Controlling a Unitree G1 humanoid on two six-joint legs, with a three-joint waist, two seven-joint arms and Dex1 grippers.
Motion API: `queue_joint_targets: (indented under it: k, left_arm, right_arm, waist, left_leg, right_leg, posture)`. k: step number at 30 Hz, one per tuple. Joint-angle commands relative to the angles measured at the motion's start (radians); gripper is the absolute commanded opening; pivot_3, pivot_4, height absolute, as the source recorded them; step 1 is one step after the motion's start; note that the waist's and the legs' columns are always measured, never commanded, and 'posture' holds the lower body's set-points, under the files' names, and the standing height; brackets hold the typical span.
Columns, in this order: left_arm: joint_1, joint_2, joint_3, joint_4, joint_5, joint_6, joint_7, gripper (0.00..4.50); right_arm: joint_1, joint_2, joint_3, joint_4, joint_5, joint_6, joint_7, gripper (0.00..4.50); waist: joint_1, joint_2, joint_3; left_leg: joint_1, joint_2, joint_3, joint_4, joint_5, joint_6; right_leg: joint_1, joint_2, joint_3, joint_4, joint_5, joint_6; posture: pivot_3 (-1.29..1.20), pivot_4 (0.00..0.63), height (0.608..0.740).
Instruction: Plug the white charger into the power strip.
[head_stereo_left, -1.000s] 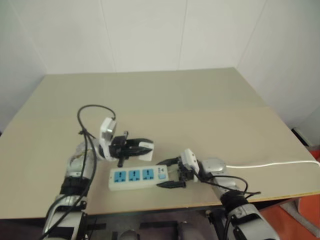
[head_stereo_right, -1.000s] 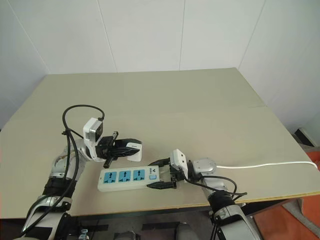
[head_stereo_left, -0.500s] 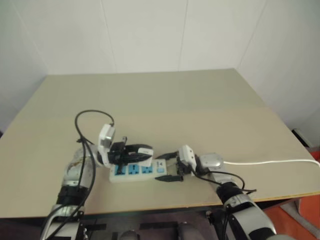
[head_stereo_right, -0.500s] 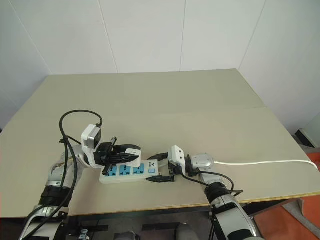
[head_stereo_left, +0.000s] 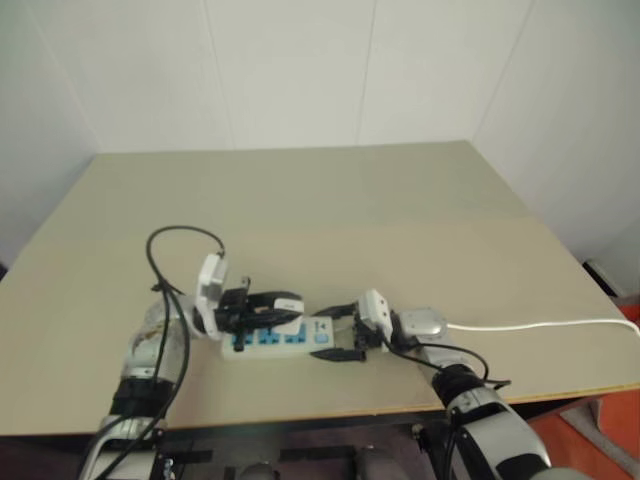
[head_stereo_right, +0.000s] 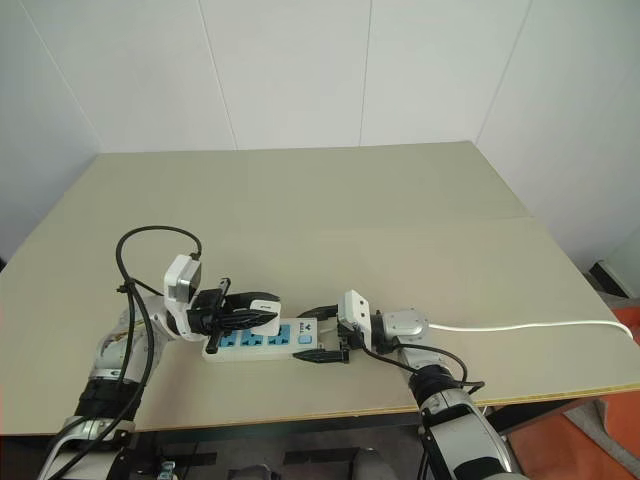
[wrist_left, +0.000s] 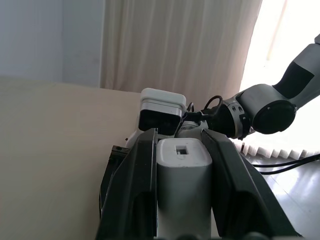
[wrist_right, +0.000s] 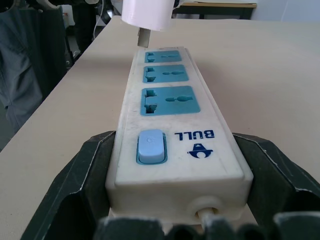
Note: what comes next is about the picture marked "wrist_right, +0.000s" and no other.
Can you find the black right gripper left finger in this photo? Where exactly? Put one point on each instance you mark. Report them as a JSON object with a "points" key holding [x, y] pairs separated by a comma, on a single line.
{"points": [[75, 185]]}

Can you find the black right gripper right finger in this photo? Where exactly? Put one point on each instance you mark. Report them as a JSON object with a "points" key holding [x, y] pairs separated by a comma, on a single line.
{"points": [[280, 185]]}

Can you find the white power strip blue sockets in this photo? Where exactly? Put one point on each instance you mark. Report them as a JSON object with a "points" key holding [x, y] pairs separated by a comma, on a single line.
{"points": [[172, 140]]}

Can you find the white charger plug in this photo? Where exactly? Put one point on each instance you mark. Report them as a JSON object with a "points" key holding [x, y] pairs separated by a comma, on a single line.
{"points": [[147, 15]]}

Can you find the wooden table with green frame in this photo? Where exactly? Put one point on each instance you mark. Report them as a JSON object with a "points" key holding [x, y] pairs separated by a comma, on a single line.
{"points": [[220, 8]]}

